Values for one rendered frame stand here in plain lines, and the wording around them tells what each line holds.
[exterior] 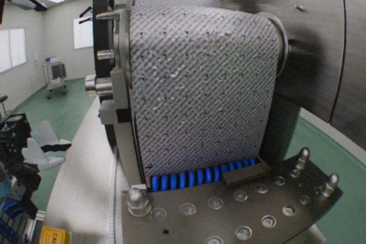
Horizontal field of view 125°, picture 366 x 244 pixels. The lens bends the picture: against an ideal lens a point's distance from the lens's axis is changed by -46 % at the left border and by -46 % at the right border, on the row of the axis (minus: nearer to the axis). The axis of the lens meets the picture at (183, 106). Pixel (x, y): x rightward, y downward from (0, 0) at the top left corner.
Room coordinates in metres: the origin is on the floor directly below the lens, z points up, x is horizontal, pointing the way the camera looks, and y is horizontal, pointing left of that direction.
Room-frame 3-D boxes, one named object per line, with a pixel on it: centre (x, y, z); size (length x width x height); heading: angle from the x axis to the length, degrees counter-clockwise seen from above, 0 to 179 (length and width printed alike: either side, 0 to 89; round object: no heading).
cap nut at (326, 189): (0.13, -0.28, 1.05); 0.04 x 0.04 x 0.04
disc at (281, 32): (0.34, -0.16, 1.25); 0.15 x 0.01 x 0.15; 14
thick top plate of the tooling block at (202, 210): (0.14, -0.11, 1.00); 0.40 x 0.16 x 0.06; 104
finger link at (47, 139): (0.20, 0.24, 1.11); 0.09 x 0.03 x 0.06; 113
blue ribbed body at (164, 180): (0.22, -0.05, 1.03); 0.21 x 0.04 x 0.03; 104
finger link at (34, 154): (0.15, 0.23, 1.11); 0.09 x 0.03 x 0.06; 95
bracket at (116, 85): (0.30, 0.14, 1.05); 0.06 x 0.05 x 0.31; 104
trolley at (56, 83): (3.73, 3.50, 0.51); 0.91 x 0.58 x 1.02; 38
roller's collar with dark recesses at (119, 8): (0.51, 0.17, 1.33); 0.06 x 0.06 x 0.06; 14
